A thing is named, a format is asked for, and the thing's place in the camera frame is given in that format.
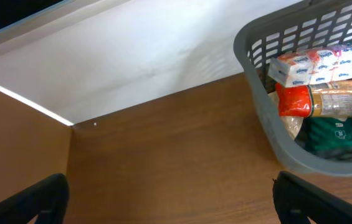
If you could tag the beige paper pouch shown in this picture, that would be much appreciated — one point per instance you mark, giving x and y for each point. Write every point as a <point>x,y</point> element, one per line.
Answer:
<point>292,124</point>

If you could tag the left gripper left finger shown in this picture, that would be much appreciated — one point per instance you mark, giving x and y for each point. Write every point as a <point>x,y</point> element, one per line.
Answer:
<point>45,201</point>

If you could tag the grey plastic basket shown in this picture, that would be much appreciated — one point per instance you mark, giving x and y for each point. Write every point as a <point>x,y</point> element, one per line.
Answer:
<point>301,26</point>

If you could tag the green coffee sachet bag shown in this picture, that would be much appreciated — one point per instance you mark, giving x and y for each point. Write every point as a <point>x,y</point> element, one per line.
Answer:
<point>328,138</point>

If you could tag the orange spaghetti packet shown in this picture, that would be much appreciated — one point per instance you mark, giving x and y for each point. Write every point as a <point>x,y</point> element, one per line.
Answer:
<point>333,99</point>

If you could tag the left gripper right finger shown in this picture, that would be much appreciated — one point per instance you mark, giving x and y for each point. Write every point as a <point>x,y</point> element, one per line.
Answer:
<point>297,201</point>

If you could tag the tissue multipack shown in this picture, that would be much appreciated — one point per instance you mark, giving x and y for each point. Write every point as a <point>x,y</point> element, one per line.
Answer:
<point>313,66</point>

